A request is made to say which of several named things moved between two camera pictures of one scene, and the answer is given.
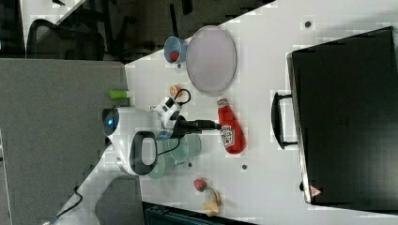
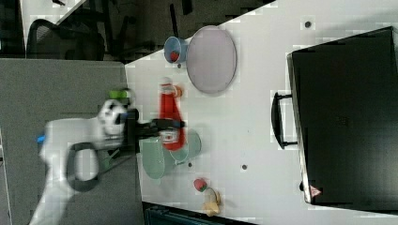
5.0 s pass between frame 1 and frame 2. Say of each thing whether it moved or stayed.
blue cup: stayed
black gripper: moved
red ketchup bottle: moved
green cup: stayed
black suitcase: stayed
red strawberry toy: stayed
